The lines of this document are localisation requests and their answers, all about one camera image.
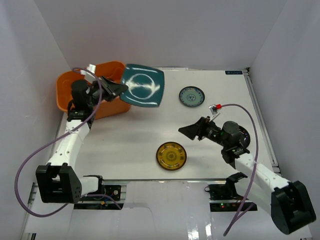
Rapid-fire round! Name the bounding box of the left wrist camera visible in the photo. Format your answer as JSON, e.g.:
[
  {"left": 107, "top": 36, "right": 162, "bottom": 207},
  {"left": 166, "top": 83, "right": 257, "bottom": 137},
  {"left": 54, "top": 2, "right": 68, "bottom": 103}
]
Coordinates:
[{"left": 80, "top": 64, "right": 96, "bottom": 84}]

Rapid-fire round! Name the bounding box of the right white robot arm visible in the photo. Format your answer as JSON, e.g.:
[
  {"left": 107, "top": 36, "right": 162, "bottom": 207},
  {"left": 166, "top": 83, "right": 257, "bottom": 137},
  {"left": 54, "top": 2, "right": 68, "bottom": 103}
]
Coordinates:
[{"left": 178, "top": 117, "right": 317, "bottom": 235}]

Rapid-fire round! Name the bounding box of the teal square plate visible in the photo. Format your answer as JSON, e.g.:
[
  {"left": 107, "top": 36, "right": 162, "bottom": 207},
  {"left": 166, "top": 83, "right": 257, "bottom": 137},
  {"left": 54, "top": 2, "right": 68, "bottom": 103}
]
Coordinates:
[{"left": 119, "top": 64, "right": 165, "bottom": 108}]

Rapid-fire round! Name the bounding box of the orange plastic bin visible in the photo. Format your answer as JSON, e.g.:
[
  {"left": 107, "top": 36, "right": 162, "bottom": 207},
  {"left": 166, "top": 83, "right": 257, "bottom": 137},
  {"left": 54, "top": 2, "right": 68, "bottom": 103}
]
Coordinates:
[{"left": 56, "top": 61, "right": 131, "bottom": 120}]

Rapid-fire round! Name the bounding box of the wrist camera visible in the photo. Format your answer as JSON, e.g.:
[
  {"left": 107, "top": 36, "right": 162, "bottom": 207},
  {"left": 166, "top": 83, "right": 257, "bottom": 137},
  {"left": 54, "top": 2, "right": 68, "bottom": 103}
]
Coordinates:
[
  {"left": 80, "top": 64, "right": 96, "bottom": 84},
  {"left": 209, "top": 104, "right": 222, "bottom": 121}
]

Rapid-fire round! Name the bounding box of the yellow patterned round plate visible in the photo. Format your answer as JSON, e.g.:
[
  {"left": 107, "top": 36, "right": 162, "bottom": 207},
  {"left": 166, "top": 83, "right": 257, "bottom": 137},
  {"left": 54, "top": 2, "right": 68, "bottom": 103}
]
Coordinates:
[{"left": 155, "top": 141, "right": 188, "bottom": 172}]

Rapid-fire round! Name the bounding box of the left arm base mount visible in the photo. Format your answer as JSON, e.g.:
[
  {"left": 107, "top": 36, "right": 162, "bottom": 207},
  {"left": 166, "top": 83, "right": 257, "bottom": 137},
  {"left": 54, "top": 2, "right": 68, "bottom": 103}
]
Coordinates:
[{"left": 73, "top": 184, "right": 127, "bottom": 211}]

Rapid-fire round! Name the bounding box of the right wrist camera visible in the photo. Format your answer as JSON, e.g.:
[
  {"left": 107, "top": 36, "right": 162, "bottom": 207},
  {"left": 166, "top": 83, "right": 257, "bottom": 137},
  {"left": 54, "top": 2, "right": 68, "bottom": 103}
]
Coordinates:
[{"left": 209, "top": 104, "right": 222, "bottom": 121}]

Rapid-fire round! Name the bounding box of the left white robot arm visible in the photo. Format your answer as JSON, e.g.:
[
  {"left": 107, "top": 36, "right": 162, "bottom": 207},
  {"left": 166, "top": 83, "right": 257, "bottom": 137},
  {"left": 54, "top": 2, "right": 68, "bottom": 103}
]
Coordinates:
[{"left": 35, "top": 76, "right": 128, "bottom": 204}]

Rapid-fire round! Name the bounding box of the blue table label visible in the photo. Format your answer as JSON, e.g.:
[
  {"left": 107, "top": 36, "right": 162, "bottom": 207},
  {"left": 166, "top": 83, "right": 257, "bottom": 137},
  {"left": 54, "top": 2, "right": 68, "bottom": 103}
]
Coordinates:
[{"left": 225, "top": 70, "right": 243, "bottom": 75}]

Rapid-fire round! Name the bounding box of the black round plate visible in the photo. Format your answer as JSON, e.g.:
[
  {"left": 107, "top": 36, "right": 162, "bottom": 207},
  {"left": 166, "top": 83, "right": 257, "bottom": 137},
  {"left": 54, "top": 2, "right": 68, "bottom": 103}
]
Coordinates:
[{"left": 238, "top": 125, "right": 251, "bottom": 148}]

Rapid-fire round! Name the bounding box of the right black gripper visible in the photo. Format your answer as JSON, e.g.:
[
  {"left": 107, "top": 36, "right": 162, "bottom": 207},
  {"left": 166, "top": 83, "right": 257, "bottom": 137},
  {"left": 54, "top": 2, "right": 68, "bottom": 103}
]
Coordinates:
[{"left": 178, "top": 116, "right": 228, "bottom": 148}]

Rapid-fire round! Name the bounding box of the blue patterned small plate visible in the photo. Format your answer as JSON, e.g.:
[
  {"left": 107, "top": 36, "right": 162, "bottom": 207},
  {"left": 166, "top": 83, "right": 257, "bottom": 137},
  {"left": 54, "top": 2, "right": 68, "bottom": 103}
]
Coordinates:
[{"left": 178, "top": 86, "right": 206, "bottom": 108}]

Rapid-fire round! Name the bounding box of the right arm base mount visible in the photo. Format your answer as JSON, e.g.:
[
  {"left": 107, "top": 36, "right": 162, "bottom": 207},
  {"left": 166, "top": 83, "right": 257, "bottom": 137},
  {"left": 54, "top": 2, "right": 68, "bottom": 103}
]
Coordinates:
[{"left": 204, "top": 172, "right": 247, "bottom": 213}]

